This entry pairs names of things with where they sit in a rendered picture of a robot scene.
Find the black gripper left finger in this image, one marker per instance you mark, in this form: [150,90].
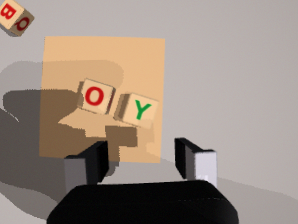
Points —
[88,167]

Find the tan square mat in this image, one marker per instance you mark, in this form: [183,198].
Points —
[129,64]

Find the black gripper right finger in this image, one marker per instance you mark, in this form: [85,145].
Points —
[194,163]

